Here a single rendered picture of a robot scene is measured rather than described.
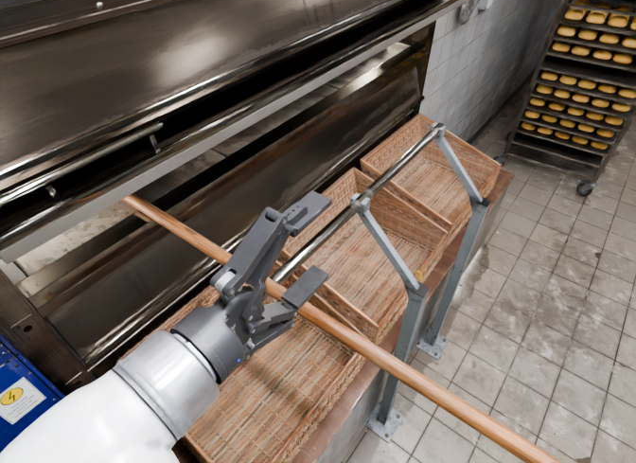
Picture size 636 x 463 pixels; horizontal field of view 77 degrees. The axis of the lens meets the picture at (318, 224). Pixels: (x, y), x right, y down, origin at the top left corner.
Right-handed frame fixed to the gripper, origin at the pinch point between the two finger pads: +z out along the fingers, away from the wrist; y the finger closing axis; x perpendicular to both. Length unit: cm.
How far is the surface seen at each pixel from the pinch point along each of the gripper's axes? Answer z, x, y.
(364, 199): 44, -18, 31
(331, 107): 80, -54, 31
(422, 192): 128, -31, 89
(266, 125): 56, -64, 30
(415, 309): 42, 4, 60
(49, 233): -18.2, -40.5, 8.3
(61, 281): -19, -55, 31
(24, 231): -20.9, -40.9, 6.0
